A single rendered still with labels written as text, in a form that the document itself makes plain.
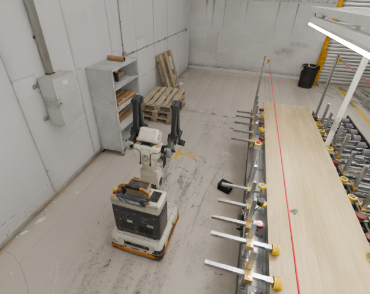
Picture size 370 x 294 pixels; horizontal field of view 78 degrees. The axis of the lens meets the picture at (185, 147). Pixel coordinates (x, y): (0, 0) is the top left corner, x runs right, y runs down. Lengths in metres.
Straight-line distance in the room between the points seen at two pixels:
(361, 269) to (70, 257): 2.77
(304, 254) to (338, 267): 0.23
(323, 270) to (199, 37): 8.72
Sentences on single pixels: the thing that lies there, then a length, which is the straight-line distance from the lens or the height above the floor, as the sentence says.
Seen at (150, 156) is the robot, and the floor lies 1.15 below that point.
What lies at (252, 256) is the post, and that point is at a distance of 1.69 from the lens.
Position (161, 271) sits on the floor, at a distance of 2.85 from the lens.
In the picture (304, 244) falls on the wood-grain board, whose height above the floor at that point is 0.90.
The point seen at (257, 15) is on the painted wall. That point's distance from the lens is 9.39.
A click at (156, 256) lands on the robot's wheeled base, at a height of 0.12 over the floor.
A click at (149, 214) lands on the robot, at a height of 0.68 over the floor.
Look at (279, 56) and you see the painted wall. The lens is 9.60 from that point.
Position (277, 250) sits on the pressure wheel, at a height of 0.97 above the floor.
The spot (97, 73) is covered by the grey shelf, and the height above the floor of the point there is 1.48.
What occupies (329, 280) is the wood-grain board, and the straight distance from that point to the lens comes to 2.09.
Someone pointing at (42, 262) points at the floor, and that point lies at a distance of 3.24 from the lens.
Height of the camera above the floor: 2.52
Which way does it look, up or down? 34 degrees down
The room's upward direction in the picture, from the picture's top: 2 degrees clockwise
